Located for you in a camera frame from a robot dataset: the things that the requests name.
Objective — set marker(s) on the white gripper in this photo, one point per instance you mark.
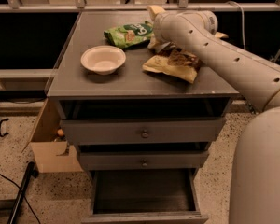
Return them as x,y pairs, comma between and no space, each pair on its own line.
158,26

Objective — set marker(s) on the green rice chip bag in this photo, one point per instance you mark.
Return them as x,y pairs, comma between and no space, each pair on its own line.
128,35

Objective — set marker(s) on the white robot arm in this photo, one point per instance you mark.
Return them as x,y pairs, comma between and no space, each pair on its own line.
255,178

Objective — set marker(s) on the brown yellow chip bag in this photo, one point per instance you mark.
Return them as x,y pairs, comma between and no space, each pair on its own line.
173,61

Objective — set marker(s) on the grey drawer cabinet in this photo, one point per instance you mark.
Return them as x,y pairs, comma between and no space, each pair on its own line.
131,93

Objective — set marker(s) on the grey top drawer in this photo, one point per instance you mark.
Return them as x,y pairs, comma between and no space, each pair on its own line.
117,132

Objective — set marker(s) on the grey drawer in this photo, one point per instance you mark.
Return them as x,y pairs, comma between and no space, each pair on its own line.
142,160
165,196
117,132

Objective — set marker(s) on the grey middle drawer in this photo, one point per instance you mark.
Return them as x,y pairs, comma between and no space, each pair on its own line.
142,160

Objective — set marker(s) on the grey bottom drawer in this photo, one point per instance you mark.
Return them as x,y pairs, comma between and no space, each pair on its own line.
165,196

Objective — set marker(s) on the white paper bowl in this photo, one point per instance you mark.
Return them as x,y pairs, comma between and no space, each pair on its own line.
103,60

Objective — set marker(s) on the cardboard box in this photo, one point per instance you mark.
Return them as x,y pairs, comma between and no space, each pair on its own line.
51,153

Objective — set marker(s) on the black clamp on floor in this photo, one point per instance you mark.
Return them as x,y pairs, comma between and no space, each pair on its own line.
0,128

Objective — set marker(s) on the black pole on floor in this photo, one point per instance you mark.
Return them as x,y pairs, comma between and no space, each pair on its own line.
15,211

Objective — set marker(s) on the metal frame rail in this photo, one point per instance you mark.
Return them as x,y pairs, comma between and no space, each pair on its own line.
217,7

